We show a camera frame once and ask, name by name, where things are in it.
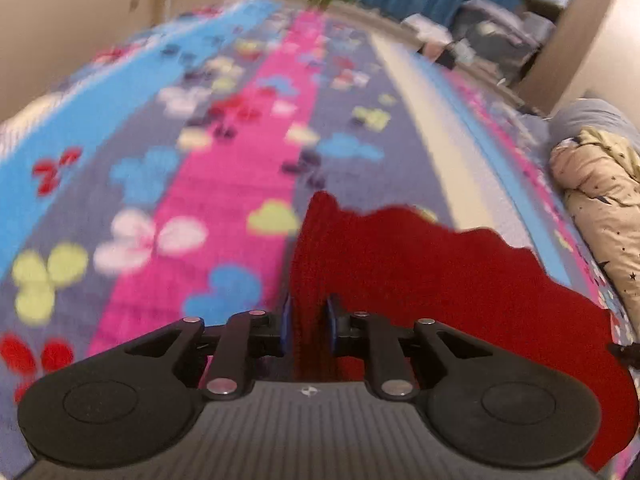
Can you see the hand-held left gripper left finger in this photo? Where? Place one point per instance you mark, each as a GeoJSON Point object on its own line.
{"type": "Point", "coordinates": [286, 325]}

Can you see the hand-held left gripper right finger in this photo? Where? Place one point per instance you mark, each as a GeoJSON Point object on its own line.
{"type": "Point", "coordinates": [331, 324]}

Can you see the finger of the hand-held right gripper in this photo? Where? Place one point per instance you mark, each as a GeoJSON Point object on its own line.
{"type": "Point", "coordinates": [622, 350]}

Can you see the red knit sweater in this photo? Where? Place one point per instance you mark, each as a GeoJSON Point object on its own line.
{"type": "Point", "coordinates": [425, 280]}

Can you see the white folded clothes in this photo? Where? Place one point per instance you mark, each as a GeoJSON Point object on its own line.
{"type": "Point", "coordinates": [425, 27]}

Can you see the cream star print quilt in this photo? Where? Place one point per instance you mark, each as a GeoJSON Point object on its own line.
{"type": "Point", "coordinates": [600, 200]}

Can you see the floral striped bed sheet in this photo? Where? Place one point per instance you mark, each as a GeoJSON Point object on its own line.
{"type": "Point", "coordinates": [150, 160]}

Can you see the grey pillow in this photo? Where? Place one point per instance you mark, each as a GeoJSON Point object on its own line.
{"type": "Point", "coordinates": [585, 117]}

